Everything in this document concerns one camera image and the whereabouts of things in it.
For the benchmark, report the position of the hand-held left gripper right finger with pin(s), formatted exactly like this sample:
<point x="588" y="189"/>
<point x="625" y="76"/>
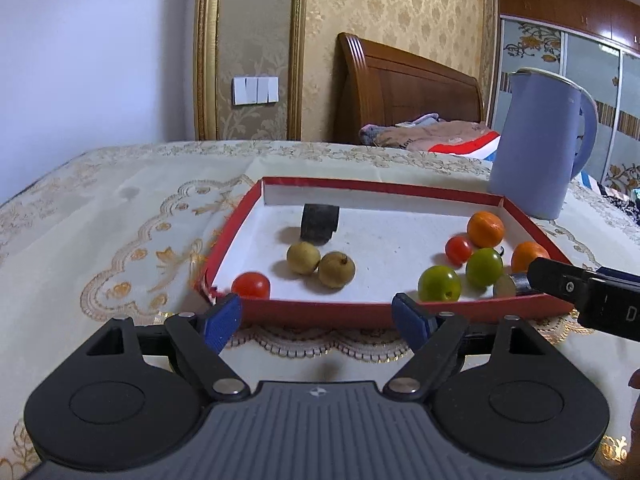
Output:
<point x="411" y="317"/>

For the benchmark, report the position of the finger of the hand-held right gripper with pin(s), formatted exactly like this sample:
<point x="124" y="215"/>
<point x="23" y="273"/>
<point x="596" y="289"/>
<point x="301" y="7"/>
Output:
<point x="555" y="280"/>
<point x="620" y="275"/>

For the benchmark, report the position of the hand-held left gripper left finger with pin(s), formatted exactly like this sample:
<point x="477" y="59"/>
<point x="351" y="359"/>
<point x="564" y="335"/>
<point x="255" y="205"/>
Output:
<point x="222" y="322"/>

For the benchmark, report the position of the small orange mandarin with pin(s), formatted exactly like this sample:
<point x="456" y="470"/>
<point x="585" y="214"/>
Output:
<point x="527" y="255"/>
<point x="485" y="230"/>

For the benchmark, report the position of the red cherry tomato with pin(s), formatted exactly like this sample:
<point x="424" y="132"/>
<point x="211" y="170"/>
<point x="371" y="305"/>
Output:
<point x="458" y="251"/>
<point x="250" y="286"/>

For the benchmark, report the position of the green tomato with stalk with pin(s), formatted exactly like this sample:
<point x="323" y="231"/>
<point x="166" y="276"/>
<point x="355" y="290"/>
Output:
<point x="484" y="268"/>

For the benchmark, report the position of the red cardboard box tray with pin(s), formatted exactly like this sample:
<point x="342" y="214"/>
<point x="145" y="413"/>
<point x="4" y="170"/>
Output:
<point x="390" y="245"/>

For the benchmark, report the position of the tan longan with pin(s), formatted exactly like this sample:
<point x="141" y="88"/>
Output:
<point x="336" y="270"/>
<point x="302" y="258"/>

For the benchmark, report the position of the dark sugarcane piece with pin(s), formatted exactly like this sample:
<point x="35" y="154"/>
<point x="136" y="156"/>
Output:
<point x="319" y="222"/>

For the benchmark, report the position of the person's right hand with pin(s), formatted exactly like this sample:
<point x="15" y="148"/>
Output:
<point x="636" y="412"/>

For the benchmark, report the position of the dark floral cloth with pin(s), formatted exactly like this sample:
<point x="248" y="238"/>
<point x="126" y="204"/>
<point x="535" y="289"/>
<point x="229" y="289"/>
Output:
<point x="615" y="197"/>

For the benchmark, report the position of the blue electric kettle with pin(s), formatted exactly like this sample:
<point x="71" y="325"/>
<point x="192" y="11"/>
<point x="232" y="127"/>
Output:
<point x="535" y="150"/>

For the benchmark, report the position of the striped colourful cloth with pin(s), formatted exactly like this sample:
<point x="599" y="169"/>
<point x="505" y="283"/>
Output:
<point x="465" y="147"/>

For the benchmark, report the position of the pink crumpled blanket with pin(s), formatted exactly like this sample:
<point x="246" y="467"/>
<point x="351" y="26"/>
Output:
<point x="415" y="135"/>

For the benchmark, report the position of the wooden bed headboard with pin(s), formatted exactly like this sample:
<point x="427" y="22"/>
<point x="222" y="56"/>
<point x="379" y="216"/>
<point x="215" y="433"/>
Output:
<point x="400" y="90"/>

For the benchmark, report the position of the wooden wardrobe with floral doors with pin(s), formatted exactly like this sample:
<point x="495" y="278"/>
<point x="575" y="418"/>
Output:
<point x="560" y="45"/>

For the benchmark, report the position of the white light switch panel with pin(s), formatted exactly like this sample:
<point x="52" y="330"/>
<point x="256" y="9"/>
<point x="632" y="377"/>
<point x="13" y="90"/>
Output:
<point x="256" y="90"/>

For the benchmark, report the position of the gold framed wall panel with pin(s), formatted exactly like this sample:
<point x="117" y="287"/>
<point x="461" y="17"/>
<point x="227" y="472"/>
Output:
<point x="250" y="35"/>

